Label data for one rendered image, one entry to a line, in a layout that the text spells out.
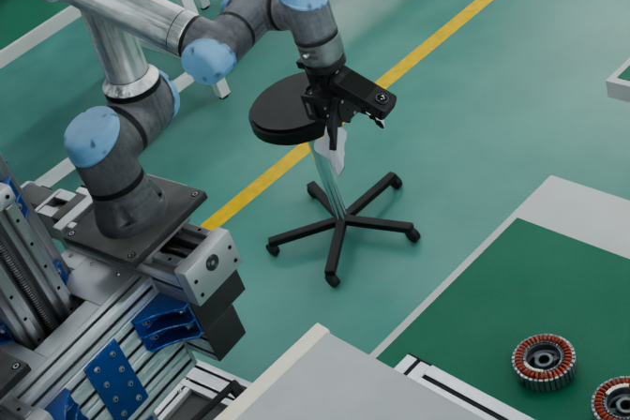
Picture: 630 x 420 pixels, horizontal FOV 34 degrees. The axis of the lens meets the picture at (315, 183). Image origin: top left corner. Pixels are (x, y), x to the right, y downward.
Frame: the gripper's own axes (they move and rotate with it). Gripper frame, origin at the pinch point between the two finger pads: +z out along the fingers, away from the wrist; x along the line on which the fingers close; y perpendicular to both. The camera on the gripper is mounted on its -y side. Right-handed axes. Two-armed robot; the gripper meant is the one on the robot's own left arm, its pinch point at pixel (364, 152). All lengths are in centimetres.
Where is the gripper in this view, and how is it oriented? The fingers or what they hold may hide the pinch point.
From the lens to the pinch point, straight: 183.7
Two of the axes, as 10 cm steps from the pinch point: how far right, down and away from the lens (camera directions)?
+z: 2.8, 7.6, 5.8
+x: -5.9, 6.2, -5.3
